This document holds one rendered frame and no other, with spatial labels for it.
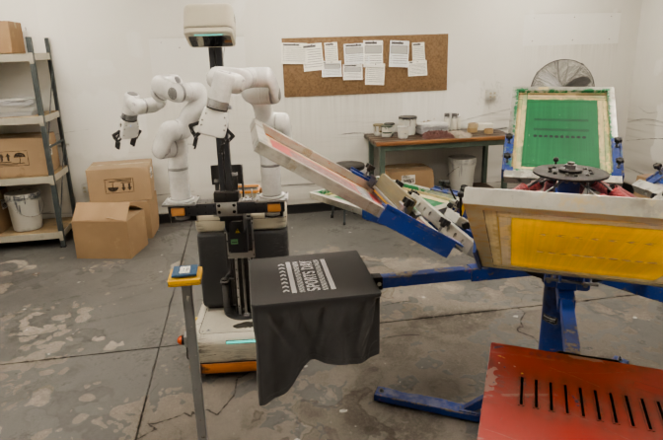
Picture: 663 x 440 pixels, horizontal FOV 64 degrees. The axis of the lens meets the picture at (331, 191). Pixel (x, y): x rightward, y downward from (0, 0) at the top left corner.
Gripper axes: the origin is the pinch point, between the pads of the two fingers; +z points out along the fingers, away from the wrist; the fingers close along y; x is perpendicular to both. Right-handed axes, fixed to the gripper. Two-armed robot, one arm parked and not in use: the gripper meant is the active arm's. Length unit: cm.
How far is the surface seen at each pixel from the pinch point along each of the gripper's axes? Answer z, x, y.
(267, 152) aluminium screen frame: -9.1, 29.2, -18.7
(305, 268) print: 41, -6, -49
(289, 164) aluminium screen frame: -7.0, 29.3, -26.5
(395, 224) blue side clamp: 5, 30, -67
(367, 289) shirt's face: 35, 18, -69
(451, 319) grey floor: 100, -114, -183
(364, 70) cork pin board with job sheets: -50, -379, -139
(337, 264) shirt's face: 37, -7, -62
